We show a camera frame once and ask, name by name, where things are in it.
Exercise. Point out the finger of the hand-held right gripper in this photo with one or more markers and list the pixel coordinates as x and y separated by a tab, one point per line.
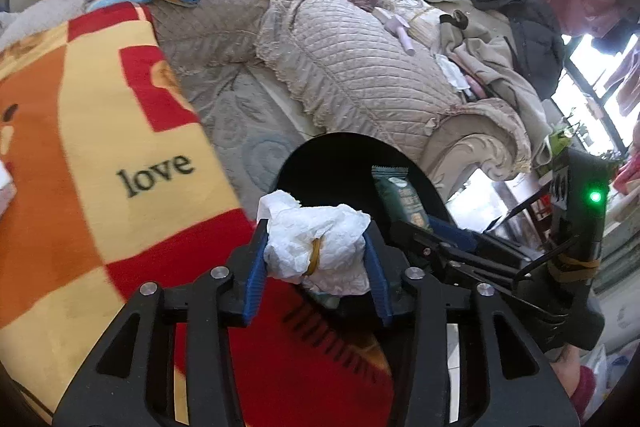
440	257
455	234

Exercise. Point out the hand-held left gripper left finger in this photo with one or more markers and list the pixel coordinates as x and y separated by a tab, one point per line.
255	257

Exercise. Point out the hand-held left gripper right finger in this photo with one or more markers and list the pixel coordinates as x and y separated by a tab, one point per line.
380	277

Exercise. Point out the green snack wrapper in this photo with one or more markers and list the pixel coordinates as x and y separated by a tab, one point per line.
400	197

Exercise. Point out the white tissue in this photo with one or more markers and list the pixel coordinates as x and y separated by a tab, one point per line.
330	232

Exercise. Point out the black trash bin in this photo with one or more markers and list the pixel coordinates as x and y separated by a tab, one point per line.
330	167

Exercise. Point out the person's right forearm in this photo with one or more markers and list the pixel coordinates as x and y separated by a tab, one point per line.
582	387

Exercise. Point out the cream carved footboard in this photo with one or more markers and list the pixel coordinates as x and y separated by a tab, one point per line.
470	157

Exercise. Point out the white plastic bag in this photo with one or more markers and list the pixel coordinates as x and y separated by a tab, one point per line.
617	362

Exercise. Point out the orange red printed blanket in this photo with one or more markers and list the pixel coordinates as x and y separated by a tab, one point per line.
100	207

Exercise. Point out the beige cloth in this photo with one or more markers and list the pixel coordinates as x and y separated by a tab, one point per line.
500	77

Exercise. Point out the black jacket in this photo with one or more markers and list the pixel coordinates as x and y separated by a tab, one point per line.
525	27

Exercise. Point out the beige quilted sofa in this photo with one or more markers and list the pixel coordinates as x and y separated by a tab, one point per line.
350	57

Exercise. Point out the lilac brush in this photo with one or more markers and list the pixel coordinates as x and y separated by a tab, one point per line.
400	32

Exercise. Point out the small black object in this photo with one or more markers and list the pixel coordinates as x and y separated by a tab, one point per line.
454	19

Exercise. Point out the grey fleece blanket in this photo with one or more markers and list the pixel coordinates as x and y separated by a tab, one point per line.
35	17

